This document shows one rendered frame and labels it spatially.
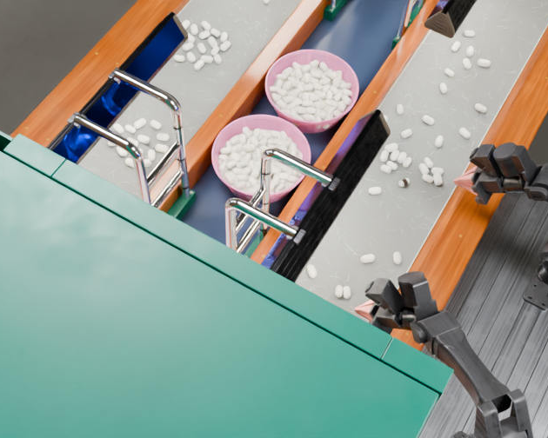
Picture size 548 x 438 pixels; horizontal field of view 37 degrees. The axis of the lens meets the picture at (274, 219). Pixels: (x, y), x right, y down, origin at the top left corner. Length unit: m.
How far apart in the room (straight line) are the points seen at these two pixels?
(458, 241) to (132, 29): 1.13
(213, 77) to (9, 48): 1.38
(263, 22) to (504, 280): 1.04
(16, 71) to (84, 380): 2.72
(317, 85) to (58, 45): 1.47
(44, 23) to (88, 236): 2.77
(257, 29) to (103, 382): 1.80
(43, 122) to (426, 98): 1.07
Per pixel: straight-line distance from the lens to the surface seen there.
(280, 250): 1.66
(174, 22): 2.05
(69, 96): 2.37
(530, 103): 2.44
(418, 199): 2.20
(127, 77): 1.91
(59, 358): 0.86
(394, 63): 2.44
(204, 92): 2.36
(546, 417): 2.11
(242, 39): 2.49
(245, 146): 2.24
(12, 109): 3.37
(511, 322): 2.18
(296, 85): 2.38
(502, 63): 2.55
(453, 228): 2.15
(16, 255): 0.92
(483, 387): 1.61
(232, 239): 1.84
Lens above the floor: 2.57
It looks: 60 degrees down
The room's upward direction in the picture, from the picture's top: 4 degrees clockwise
